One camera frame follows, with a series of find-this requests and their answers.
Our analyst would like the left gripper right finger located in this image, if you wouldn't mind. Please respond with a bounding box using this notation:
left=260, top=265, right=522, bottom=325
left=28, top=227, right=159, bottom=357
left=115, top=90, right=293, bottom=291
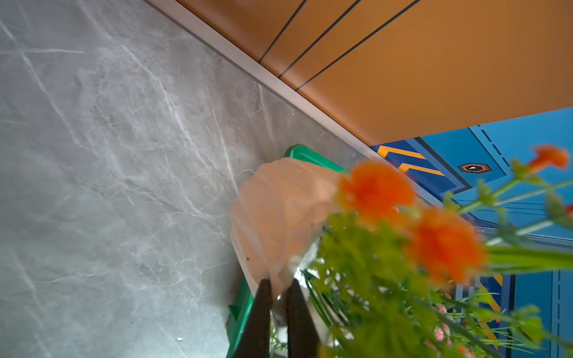
left=286, top=279, right=320, bottom=358

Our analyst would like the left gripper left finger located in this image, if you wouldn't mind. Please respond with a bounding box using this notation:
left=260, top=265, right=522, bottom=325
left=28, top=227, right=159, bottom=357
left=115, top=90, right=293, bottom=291
left=233, top=279, right=272, bottom=358

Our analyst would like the red flower pot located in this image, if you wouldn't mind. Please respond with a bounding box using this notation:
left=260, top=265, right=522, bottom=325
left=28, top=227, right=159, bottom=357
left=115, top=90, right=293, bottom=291
left=231, top=145, right=572, bottom=357

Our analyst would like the pink flower pot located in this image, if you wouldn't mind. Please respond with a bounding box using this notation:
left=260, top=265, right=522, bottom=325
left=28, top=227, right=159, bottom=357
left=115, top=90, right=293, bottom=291
left=425, top=297, right=477, bottom=357

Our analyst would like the green plastic storage tray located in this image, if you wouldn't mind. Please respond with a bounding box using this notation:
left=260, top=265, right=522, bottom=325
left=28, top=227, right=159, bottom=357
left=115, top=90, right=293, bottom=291
left=226, top=145, right=346, bottom=358

